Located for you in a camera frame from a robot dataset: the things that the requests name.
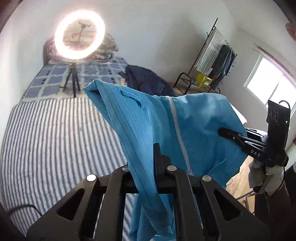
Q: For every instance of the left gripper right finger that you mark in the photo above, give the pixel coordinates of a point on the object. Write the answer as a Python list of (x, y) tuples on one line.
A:
[(203, 210)]

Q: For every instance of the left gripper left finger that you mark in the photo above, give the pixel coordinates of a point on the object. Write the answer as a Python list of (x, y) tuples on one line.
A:
[(92, 210)]

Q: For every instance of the blue work garment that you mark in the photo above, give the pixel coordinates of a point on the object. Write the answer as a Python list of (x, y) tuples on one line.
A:
[(186, 129)]

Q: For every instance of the dark hanging clothes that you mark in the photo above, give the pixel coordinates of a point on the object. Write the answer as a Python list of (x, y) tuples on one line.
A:
[(221, 66)]

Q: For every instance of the black clothes rack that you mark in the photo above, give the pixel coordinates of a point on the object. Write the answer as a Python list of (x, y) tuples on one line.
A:
[(186, 82)]

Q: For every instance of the pile of dark clothes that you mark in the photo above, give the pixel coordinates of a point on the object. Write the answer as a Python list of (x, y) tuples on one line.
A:
[(146, 81)]

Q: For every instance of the gloved right hand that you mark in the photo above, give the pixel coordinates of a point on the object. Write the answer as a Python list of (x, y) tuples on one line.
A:
[(267, 179)]

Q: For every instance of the orange low bed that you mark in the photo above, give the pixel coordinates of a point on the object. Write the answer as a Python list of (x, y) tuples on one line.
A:
[(240, 116)]

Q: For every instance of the window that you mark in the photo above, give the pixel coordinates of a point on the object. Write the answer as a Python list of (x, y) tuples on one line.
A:
[(268, 82)]

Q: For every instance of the striped blue white quilt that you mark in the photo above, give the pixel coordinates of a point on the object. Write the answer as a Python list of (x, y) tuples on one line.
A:
[(48, 148)]

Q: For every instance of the yellow box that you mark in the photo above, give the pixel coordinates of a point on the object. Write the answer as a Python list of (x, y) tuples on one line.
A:
[(203, 81)]

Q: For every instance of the striped hanging cloth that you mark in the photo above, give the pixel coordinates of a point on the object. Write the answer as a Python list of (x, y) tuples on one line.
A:
[(210, 51)]

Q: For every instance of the blue checked bed sheet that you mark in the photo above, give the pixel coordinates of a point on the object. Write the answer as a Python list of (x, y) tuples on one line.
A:
[(49, 79)]

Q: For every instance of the black tripod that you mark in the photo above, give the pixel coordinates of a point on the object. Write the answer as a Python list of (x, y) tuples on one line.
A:
[(75, 83)]

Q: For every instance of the ring light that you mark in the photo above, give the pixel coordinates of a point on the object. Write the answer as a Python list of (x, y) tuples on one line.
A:
[(79, 34)]

